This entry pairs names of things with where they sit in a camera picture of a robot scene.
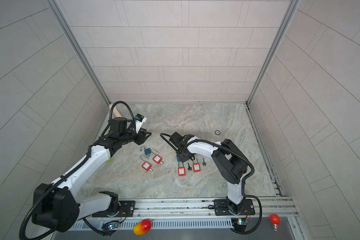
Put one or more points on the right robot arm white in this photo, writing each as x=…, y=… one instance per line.
x=234, y=167

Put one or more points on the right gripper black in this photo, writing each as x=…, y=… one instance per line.
x=181, y=159

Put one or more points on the red padlock with label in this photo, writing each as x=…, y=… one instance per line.
x=181, y=169

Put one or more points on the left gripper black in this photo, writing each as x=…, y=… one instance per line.
x=141, y=136

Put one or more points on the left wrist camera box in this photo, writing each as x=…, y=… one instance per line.
x=139, y=121

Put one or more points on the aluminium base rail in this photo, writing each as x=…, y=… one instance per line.
x=191, y=219

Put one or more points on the red light bulb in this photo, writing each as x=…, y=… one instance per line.
x=275, y=220

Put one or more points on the red yellow mango toy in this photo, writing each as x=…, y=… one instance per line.
x=143, y=227

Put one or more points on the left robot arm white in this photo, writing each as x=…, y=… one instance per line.
x=54, y=205

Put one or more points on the beige cylinder peg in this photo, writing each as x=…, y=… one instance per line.
x=115, y=112

